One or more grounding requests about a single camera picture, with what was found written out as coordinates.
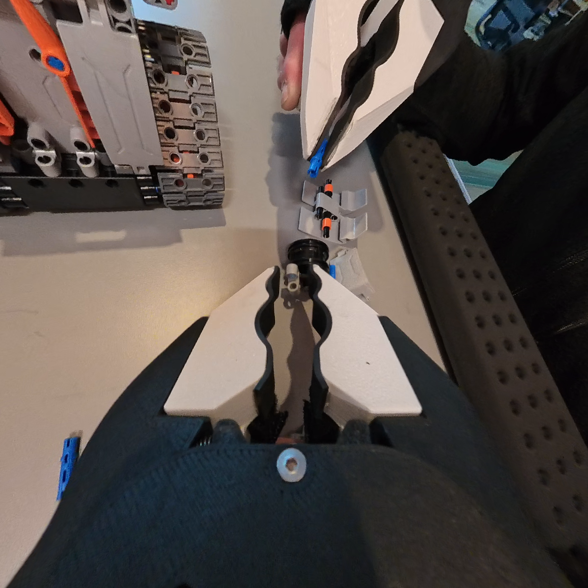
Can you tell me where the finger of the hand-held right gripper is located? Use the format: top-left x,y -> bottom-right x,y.
322,0 -> 451,172
302,0 -> 374,162

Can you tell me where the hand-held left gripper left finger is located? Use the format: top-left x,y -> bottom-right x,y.
164,267 -> 281,432

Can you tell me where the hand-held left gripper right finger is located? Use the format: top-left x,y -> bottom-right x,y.
308,267 -> 423,432

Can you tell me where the black toy wheel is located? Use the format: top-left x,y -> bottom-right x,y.
287,241 -> 330,270

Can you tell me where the blue connector pin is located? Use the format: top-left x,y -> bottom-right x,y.
308,138 -> 332,181

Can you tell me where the grey orange tracked toy robot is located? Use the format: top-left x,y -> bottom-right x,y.
0,0 -> 229,215

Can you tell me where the grey bracket with pins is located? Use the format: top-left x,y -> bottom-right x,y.
299,179 -> 371,242

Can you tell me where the blue toy beam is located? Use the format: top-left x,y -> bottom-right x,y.
57,437 -> 82,502

